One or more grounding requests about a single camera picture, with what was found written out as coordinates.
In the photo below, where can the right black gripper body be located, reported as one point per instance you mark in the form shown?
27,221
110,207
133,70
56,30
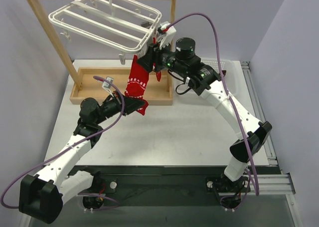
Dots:
148,58

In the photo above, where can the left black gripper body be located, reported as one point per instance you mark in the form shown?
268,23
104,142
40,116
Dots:
123,106

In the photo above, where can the red patterned sock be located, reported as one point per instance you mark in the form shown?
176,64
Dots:
158,73
137,83

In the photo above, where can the white plastic clip hanger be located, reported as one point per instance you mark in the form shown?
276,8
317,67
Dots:
115,24

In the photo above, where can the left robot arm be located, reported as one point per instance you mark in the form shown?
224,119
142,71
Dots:
43,195

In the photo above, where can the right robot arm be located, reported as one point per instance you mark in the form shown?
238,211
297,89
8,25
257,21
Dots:
251,132

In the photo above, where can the wooden hanger rack stand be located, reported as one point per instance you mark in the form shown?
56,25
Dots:
82,74

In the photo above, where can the grey striped sock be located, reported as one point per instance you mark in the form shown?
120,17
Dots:
146,24

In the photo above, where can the white plastic basket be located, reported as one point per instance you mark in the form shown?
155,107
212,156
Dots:
229,72

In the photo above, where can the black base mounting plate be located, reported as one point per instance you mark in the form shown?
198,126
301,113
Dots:
165,186

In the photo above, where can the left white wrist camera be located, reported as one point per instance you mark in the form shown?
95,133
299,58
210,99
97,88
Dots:
107,83

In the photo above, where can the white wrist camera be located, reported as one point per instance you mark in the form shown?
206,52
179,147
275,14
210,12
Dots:
165,34
107,83

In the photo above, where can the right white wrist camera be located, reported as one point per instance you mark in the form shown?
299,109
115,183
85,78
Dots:
165,34

